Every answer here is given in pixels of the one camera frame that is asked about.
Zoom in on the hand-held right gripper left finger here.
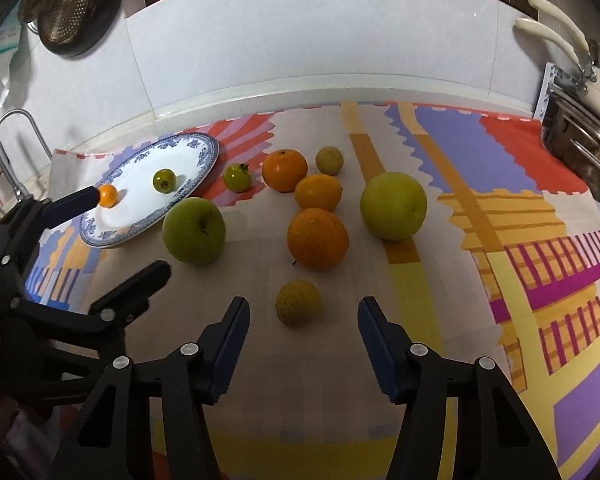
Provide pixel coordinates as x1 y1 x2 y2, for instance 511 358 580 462
55 296 251 480

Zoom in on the green fruit with dark calyx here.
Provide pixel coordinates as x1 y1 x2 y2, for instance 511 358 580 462
223 162 253 193

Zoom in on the colourful patterned tablecloth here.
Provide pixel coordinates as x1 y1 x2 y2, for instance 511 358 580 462
22 101 600 480

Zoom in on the large orange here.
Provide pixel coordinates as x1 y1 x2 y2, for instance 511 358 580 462
286 207 350 272

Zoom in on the blue patterned white plate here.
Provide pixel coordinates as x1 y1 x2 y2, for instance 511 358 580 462
78 132 221 250

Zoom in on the small green round fruit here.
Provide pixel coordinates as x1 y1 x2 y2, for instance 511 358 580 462
152 168 176 193

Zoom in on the light orange mandarin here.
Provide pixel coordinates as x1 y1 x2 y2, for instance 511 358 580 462
294 173 344 212

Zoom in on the chrome faucet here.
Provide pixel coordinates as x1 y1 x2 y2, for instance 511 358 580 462
0 109 53 201

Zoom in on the metal colander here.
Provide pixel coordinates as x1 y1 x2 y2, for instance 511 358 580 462
19 0 98 43

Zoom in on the white perforated plastic board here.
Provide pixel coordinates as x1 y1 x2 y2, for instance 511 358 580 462
535 62 562 126

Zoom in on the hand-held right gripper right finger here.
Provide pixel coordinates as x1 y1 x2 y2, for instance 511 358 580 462
357 296 563 480

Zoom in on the green apple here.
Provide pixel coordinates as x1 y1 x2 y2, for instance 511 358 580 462
161 197 227 266
359 171 428 242

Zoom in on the deep orange mandarin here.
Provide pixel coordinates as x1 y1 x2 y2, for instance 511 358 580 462
261 149 309 193

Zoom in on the yellow-brown round fruit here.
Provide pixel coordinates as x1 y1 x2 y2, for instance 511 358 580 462
275 280 323 327
315 146 344 176

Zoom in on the stainless steel pot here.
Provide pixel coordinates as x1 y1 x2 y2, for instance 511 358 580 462
540 87 600 206

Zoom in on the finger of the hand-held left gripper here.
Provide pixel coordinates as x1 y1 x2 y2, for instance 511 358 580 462
12 260 172 342
0 185 102 281

